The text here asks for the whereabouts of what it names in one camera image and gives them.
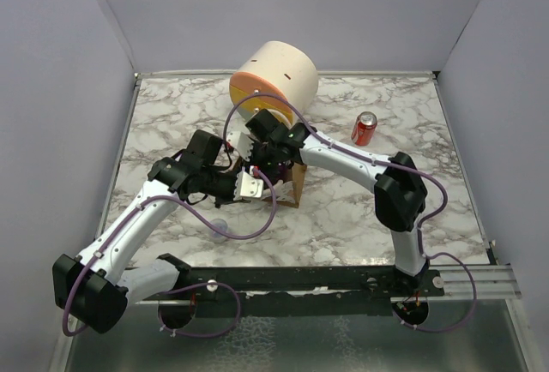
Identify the brown canvas bag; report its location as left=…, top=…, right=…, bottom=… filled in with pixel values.
left=226, top=157, right=307, bottom=208

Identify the purple soda can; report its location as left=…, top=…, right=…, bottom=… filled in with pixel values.
left=276, top=164, right=288, bottom=181

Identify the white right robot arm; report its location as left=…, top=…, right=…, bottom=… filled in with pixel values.
left=245, top=109, right=429, bottom=296

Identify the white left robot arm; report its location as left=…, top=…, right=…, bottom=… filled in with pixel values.
left=52, top=130, right=238, bottom=336

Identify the small clear plastic cup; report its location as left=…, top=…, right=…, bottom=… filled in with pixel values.
left=209, top=219, right=228, bottom=243

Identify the cream cylindrical drawer cabinet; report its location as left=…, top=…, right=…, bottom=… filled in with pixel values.
left=229, top=41, right=319, bottom=127

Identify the red soda can far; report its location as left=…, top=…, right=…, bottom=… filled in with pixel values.
left=351, top=111, right=377, bottom=146

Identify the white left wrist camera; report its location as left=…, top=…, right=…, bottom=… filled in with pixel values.
left=233, top=169, right=264, bottom=201

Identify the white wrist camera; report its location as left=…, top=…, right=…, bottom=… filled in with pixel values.
left=233, top=169, right=264, bottom=201
left=226, top=131, right=255, bottom=162

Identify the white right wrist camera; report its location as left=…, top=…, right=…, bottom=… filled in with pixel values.
left=226, top=131, right=255, bottom=162

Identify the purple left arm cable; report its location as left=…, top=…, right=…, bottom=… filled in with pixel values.
left=62, top=168, right=278, bottom=339

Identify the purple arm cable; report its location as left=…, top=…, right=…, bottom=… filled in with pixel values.
left=222, top=93, right=480, bottom=337
left=62, top=168, right=278, bottom=339

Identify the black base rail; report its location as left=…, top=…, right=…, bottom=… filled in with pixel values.
left=160, top=254, right=444, bottom=317

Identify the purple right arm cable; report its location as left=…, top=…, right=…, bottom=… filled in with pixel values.
left=222, top=93, right=480, bottom=337

